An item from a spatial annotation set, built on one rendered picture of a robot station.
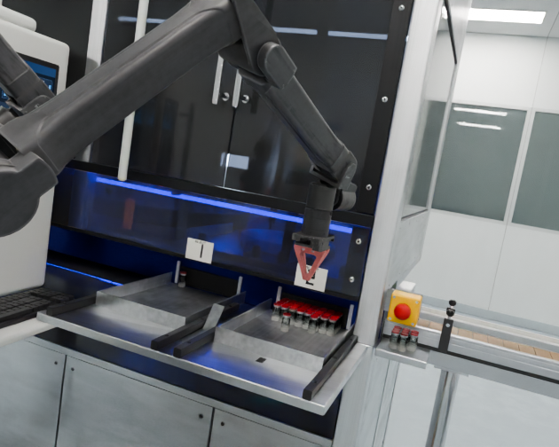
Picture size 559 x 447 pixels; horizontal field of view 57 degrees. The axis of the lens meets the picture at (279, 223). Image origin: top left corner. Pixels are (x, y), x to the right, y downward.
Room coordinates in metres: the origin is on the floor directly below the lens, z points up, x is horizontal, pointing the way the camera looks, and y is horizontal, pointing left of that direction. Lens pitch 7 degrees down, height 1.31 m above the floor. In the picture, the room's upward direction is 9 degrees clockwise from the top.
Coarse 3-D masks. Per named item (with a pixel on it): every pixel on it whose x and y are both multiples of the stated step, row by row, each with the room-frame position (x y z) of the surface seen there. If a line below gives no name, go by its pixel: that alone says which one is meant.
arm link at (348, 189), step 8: (312, 168) 1.07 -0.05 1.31; (344, 168) 1.03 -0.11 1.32; (352, 168) 1.04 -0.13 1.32; (320, 176) 1.06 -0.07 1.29; (328, 176) 1.07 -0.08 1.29; (344, 176) 1.03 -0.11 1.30; (352, 176) 1.05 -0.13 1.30; (336, 184) 1.03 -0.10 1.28; (344, 184) 1.04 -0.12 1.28; (352, 184) 1.11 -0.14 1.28; (344, 192) 1.10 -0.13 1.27; (352, 192) 1.13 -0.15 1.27; (344, 200) 1.10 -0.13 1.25; (352, 200) 1.12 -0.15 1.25; (336, 208) 1.10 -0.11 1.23; (344, 208) 1.12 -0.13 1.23
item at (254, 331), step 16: (240, 320) 1.27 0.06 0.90; (256, 320) 1.34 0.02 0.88; (272, 320) 1.36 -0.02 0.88; (224, 336) 1.13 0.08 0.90; (240, 336) 1.12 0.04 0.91; (256, 336) 1.21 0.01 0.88; (272, 336) 1.23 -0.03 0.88; (288, 336) 1.25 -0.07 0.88; (304, 336) 1.27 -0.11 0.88; (320, 336) 1.29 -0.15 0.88; (336, 336) 1.31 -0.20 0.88; (256, 352) 1.11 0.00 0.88; (272, 352) 1.09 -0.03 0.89; (288, 352) 1.08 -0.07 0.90; (304, 352) 1.07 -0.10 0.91; (320, 352) 1.18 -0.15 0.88; (304, 368) 1.07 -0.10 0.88; (320, 368) 1.06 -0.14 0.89
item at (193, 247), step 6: (192, 240) 1.47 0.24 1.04; (198, 240) 1.46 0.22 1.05; (192, 246) 1.47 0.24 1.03; (198, 246) 1.46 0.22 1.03; (204, 246) 1.45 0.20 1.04; (210, 246) 1.45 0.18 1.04; (186, 252) 1.47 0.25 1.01; (192, 252) 1.47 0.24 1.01; (198, 252) 1.46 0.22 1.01; (204, 252) 1.45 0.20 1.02; (210, 252) 1.45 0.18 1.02; (192, 258) 1.47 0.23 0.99; (198, 258) 1.46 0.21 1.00; (204, 258) 1.45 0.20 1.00; (210, 258) 1.45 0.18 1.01
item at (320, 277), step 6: (300, 270) 1.35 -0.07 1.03; (318, 270) 1.34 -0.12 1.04; (324, 270) 1.33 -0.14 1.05; (300, 276) 1.35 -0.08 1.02; (312, 276) 1.34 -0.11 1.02; (318, 276) 1.34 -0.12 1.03; (324, 276) 1.33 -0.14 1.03; (300, 282) 1.35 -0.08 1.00; (312, 282) 1.34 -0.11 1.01; (318, 282) 1.34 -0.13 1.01; (324, 282) 1.33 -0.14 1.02; (312, 288) 1.34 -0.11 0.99; (318, 288) 1.33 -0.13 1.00; (324, 288) 1.33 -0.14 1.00
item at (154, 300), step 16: (112, 288) 1.31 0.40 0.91; (128, 288) 1.37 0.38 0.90; (144, 288) 1.45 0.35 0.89; (160, 288) 1.49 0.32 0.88; (176, 288) 1.52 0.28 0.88; (192, 288) 1.54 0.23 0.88; (96, 304) 1.26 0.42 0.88; (112, 304) 1.24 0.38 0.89; (128, 304) 1.23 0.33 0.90; (144, 304) 1.22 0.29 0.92; (160, 304) 1.34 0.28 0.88; (176, 304) 1.36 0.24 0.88; (192, 304) 1.38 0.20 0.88; (208, 304) 1.41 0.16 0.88; (224, 304) 1.36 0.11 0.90; (160, 320) 1.19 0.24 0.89; (176, 320) 1.18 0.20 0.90; (192, 320) 1.20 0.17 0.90
